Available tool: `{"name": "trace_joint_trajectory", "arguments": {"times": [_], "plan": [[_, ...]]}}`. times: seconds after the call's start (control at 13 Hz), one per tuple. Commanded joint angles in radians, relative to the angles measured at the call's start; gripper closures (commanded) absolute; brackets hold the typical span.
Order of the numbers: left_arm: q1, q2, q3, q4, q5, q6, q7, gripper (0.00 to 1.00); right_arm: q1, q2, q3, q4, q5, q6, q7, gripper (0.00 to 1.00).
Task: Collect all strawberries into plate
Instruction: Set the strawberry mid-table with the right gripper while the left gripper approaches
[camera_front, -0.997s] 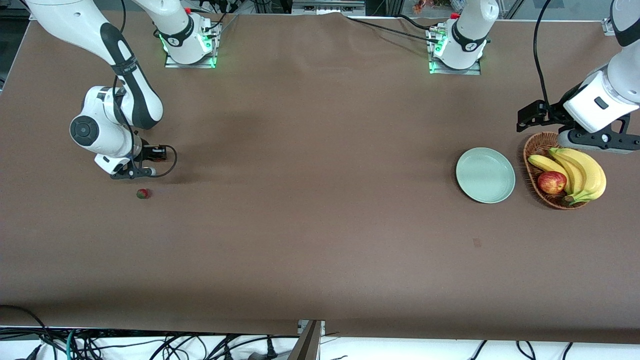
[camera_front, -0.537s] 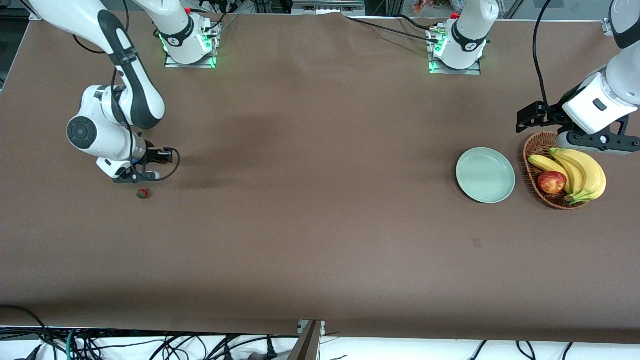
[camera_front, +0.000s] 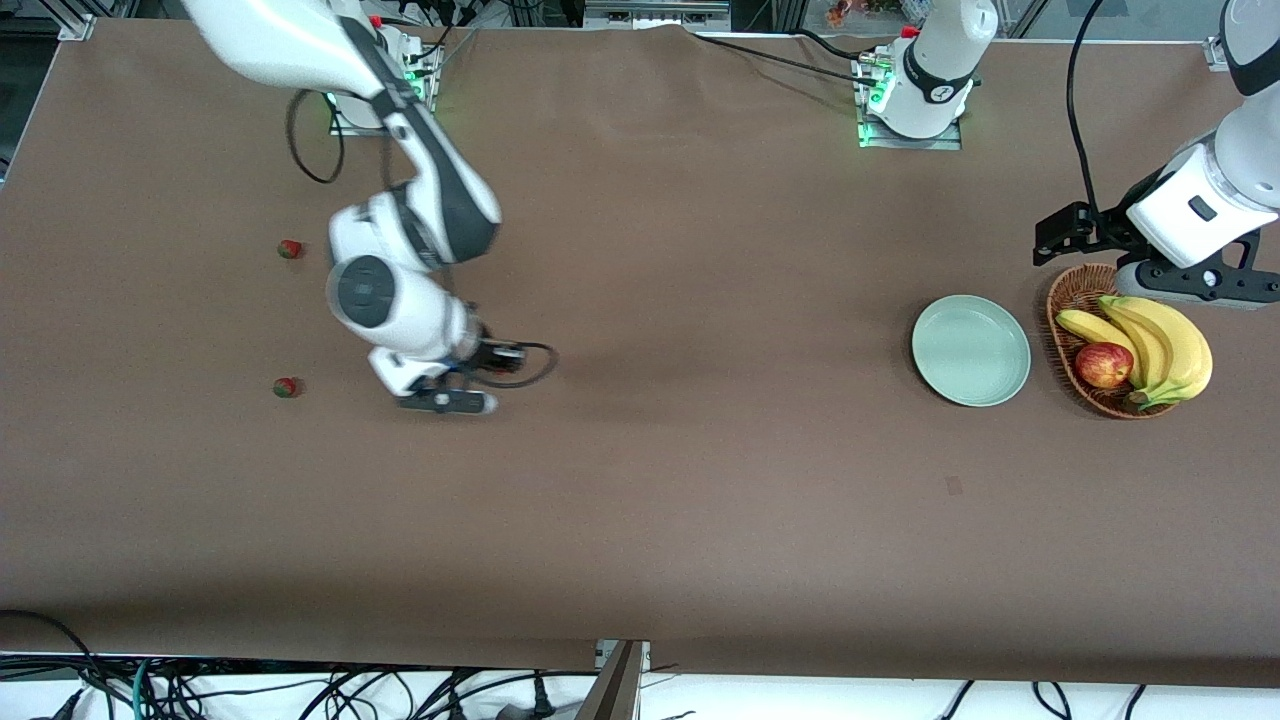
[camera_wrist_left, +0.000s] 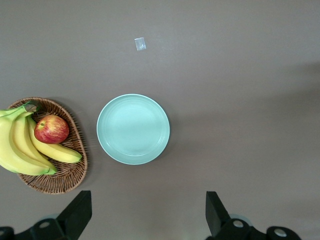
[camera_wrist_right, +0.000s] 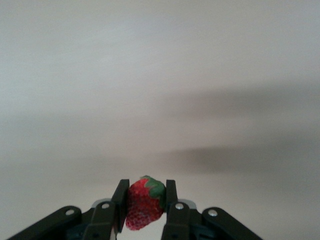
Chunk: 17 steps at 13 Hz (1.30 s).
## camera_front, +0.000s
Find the yellow banana bunch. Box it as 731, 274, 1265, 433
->
1056, 294, 1214, 411

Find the metal frame post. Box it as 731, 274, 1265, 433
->
575, 640, 652, 720

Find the black looped floor cable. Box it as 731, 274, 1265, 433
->
0, 609, 103, 706

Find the red apple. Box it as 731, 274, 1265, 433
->
1075, 342, 1135, 390

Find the brown table cover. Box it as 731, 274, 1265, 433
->
0, 18, 1280, 691

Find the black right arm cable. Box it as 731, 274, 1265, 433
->
286, 88, 559, 390

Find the grey box with ports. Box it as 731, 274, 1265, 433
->
585, 0, 731, 31

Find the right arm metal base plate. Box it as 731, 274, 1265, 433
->
329, 45, 441, 138

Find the black cable across table cover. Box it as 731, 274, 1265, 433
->
688, 28, 883, 83

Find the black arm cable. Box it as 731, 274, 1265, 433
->
1066, 0, 1107, 216
286, 88, 559, 390

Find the brown wicker basket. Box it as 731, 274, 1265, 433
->
1046, 263, 1201, 420

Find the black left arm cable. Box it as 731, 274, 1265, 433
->
1066, 0, 1107, 216

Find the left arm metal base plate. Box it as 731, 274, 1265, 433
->
857, 55, 964, 151

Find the pale green plate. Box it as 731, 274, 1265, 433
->
911, 294, 1032, 408

